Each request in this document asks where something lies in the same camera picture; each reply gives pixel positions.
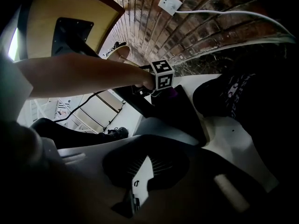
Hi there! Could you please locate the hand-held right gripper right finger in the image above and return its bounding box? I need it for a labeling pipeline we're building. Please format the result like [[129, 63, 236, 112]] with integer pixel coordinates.
[[140, 134, 276, 224]]

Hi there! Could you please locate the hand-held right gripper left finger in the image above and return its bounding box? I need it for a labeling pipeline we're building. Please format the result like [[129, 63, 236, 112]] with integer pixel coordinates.
[[57, 134, 150, 224]]

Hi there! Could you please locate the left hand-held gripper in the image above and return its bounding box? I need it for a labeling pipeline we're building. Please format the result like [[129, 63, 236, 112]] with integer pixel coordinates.
[[132, 59, 175, 98]]

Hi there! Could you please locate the purple cloth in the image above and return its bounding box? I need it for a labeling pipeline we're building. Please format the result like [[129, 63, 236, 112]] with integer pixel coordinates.
[[163, 87, 178, 100]]

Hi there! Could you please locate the black table base and pole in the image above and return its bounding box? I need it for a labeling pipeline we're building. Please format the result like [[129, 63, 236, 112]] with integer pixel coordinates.
[[51, 17, 155, 119]]

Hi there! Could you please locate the person's left forearm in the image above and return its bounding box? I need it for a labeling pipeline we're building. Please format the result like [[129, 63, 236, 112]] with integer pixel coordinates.
[[15, 54, 156, 100]]

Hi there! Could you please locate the person's left black shoe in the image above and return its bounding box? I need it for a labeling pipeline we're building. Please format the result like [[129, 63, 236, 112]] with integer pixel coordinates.
[[99, 126, 129, 141]]

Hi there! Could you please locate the round light wooden table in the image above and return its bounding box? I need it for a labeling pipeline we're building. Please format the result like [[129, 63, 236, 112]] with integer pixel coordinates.
[[108, 45, 130, 63]]

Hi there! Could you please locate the brown folding board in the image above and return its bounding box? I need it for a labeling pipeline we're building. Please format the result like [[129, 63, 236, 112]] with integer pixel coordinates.
[[79, 91, 124, 129]]

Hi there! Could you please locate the white metal rack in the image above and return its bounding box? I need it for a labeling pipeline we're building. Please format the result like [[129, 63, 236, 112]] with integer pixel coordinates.
[[30, 97, 99, 134]]

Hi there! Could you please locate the wooden tabletop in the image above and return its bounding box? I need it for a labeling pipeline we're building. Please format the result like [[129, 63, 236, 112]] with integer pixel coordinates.
[[17, 0, 126, 63]]

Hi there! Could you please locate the long ceiling light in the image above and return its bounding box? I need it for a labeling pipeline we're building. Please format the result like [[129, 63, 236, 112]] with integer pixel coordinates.
[[8, 28, 19, 60]]

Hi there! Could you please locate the thin black cable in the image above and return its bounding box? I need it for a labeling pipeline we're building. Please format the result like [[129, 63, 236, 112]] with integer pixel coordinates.
[[52, 90, 115, 123]]

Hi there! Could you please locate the white wall socket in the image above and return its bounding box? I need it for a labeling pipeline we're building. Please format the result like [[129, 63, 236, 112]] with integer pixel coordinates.
[[158, 0, 183, 16]]

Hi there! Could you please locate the white power cable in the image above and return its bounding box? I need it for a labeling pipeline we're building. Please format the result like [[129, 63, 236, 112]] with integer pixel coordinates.
[[174, 9, 298, 43]]

